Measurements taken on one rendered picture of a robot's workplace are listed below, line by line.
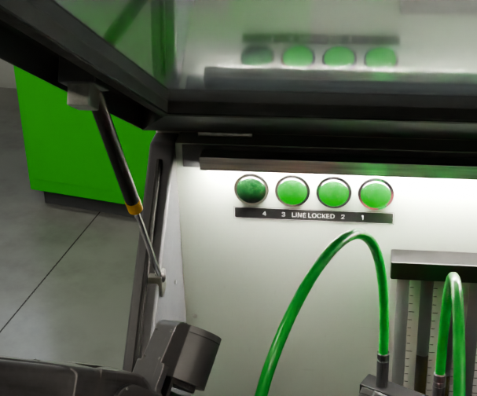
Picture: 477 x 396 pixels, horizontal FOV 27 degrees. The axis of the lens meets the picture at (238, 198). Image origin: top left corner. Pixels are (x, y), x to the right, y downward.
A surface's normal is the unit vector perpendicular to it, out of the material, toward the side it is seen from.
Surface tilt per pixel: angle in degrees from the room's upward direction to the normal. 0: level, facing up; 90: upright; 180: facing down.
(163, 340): 45
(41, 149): 90
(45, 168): 90
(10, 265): 0
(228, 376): 90
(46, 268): 0
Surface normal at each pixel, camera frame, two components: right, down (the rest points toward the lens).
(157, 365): -0.71, -0.42
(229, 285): -0.14, 0.46
